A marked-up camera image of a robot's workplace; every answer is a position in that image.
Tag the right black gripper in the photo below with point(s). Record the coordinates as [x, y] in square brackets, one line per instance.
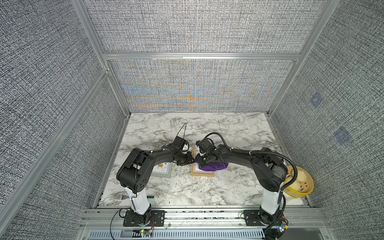
[201, 164]

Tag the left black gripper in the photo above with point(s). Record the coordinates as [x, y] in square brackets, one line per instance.
[189, 159]

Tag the purple cloth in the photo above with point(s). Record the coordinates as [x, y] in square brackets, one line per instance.
[211, 167]

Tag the light wooden picture frame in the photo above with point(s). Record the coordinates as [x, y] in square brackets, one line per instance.
[195, 170]

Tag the grey green picture frame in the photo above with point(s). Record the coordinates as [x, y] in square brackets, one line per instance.
[163, 170]

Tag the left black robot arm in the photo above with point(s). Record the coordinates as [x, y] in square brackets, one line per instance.
[135, 173]

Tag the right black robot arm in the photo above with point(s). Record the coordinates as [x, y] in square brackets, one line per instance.
[268, 166]

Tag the steamed bun lower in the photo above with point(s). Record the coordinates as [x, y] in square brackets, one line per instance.
[298, 186]

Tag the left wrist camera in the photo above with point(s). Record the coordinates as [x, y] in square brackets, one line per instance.
[179, 143]

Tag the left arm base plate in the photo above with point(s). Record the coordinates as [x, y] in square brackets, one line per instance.
[149, 219]

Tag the green handled fork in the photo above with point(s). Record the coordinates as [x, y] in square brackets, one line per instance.
[124, 197]

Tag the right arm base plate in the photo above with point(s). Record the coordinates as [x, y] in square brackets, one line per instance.
[255, 217]

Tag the aluminium front rail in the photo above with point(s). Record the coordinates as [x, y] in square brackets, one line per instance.
[206, 218]

